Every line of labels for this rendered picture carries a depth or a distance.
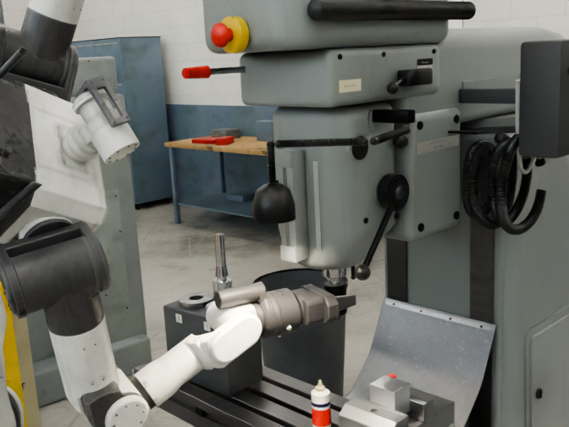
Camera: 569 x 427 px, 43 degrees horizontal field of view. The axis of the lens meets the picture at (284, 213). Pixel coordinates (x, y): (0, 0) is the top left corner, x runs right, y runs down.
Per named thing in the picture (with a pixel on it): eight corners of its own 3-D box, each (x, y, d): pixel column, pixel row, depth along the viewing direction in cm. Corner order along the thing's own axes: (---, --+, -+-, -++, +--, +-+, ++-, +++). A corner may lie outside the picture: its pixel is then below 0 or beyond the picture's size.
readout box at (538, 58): (564, 159, 129) (568, 39, 125) (516, 156, 136) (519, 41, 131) (609, 146, 143) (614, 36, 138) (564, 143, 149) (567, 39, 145)
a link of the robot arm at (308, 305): (339, 288, 141) (285, 300, 135) (340, 335, 143) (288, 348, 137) (306, 273, 152) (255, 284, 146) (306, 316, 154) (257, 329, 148)
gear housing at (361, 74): (333, 108, 123) (330, 47, 121) (238, 106, 140) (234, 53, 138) (443, 93, 146) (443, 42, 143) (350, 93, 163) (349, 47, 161)
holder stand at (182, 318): (229, 396, 172) (223, 317, 167) (168, 374, 186) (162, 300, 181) (263, 378, 180) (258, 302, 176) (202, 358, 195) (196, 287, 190)
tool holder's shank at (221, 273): (221, 276, 176) (218, 231, 174) (231, 278, 174) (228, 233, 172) (212, 280, 174) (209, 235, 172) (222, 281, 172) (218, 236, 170)
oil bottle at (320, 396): (322, 434, 153) (320, 385, 150) (308, 427, 156) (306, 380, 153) (334, 426, 156) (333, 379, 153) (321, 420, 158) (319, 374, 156)
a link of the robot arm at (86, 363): (91, 457, 121) (63, 349, 110) (63, 414, 130) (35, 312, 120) (153, 425, 126) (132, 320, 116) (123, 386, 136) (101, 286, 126)
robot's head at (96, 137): (88, 173, 119) (123, 145, 115) (57, 121, 119) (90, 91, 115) (113, 167, 125) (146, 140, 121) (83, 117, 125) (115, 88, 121)
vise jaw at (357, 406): (390, 446, 134) (389, 426, 133) (338, 425, 142) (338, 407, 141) (409, 433, 138) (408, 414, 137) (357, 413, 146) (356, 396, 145)
